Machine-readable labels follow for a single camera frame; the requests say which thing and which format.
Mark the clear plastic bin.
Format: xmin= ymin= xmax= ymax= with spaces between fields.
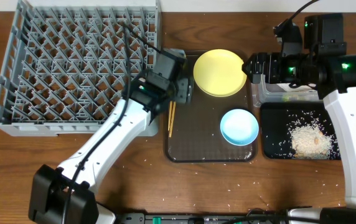
xmin=251 ymin=75 xmax=321 ymax=107

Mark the right wooden chopstick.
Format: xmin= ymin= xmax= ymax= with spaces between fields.
xmin=169 ymin=101 xmax=176 ymax=138

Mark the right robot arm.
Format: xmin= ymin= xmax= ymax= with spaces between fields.
xmin=242 ymin=53 xmax=356 ymax=223

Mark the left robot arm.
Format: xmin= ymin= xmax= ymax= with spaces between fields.
xmin=28 ymin=49 xmax=193 ymax=223

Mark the grey dish rack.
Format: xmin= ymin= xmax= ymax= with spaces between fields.
xmin=0 ymin=1 xmax=161 ymax=136

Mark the light blue bowl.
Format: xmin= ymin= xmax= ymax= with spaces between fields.
xmin=220 ymin=109 xmax=259 ymax=146

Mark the left wooden chopstick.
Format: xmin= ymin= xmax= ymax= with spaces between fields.
xmin=167 ymin=101 xmax=173 ymax=131

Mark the green snack wrapper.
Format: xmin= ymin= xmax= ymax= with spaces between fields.
xmin=282 ymin=94 xmax=308 ymax=102

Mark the dark brown serving tray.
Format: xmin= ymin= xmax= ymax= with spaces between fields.
xmin=164 ymin=49 xmax=258 ymax=164

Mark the wooden chopstick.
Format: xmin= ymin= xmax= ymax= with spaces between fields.
xmin=169 ymin=101 xmax=176 ymax=138
xmin=167 ymin=101 xmax=173 ymax=131

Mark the spilled rice pile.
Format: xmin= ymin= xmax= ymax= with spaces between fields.
xmin=265 ymin=110 xmax=340 ymax=159

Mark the black waste tray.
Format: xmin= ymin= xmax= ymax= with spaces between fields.
xmin=260 ymin=102 xmax=342 ymax=161

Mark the yellow plate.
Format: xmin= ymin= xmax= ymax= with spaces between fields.
xmin=193 ymin=49 xmax=247 ymax=97

